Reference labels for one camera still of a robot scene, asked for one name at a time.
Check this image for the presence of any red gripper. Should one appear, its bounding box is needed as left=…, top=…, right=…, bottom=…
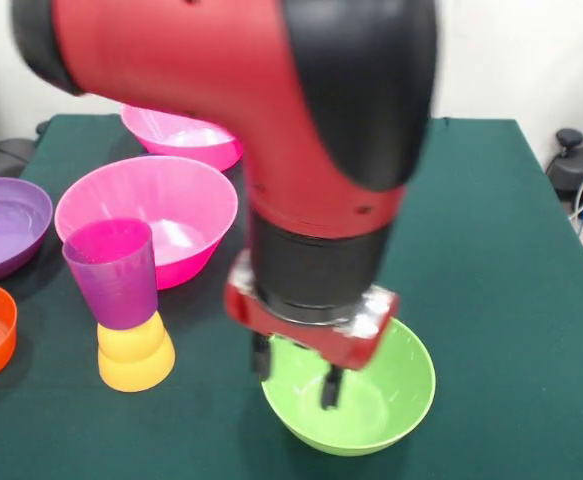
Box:
left=224, top=249, right=401, bottom=412

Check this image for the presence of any large lime green bowl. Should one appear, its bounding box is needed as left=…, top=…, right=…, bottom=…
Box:
left=260, top=317, right=437, bottom=457

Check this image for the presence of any yellow plastic cup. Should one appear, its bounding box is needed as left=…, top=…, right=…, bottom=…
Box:
left=96, top=312, right=176, bottom=393

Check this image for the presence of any magenta plastic bowl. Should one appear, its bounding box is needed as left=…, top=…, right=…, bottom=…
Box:
left=53, top=155, right=240, bottom=291
left=120, top=103, right=245, bottom=172

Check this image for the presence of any purple plastic cup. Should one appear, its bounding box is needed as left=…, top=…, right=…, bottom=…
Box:
left=61, top=218, right=160, bottom=331

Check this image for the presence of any purple plastic bowl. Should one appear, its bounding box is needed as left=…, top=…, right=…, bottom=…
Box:
left=0, top=177, right=54, bottom=283

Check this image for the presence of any dark green tablecloth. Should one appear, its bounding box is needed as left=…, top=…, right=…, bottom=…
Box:
left=0, top=113, right=583, bottom=480

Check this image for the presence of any grey pedestal foot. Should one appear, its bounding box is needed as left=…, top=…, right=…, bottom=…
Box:
left=0, top=138, right=37, bottom=179
left=545, top=128, right=583, bottom=224

